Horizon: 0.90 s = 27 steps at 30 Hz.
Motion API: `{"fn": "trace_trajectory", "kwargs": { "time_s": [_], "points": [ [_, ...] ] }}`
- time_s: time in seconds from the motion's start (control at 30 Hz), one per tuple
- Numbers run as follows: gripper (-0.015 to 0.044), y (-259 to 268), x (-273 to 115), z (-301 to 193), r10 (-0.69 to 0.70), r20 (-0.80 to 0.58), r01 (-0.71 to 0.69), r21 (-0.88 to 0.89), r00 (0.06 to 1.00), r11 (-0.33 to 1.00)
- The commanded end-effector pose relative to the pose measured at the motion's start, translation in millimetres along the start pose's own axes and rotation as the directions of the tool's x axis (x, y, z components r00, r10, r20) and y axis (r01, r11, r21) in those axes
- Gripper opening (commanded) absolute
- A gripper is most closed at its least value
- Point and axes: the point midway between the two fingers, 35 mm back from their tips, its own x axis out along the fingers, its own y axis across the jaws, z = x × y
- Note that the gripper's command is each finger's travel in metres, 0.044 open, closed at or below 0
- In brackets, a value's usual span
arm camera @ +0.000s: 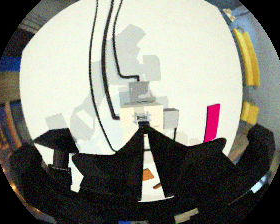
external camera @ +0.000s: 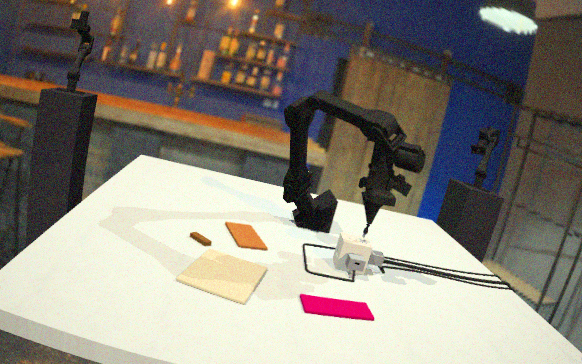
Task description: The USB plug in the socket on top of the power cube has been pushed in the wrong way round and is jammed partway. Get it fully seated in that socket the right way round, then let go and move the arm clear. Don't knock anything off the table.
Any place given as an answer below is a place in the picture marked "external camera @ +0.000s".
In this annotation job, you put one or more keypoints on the small brown rectangular block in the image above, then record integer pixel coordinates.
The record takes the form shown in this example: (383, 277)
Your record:
(200, 239)

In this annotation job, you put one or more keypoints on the orange rectangular block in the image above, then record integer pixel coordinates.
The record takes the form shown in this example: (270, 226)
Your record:
(245, 236)

